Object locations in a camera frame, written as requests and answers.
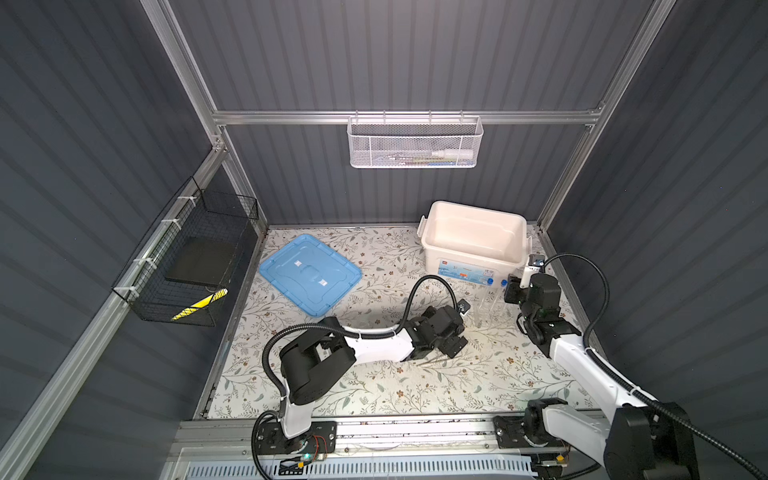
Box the blue capped test tube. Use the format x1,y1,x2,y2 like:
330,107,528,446
478,278,494,311
491,279,508,309

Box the white plastic storage bin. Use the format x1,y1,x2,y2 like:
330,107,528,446
417,201,532,286

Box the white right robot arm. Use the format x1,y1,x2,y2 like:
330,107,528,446
505,254,699,479

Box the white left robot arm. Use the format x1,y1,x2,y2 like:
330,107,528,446
278,299,471,439

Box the metal tweezers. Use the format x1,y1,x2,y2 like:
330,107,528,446
418,357,449,367

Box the blue plastic bin lid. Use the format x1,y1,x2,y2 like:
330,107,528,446
259,234,363,318

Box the white bottle in basket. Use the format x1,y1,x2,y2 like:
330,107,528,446
431,149,475,161

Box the black pad in basket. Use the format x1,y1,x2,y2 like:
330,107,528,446
165,237,235,287

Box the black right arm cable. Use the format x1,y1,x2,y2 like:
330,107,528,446
539,252,768,480

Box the white wire mesh basket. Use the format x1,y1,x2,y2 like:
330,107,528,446
346,114,484,169

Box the black wire mesh basket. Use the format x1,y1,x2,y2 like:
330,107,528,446
113,180,259,327

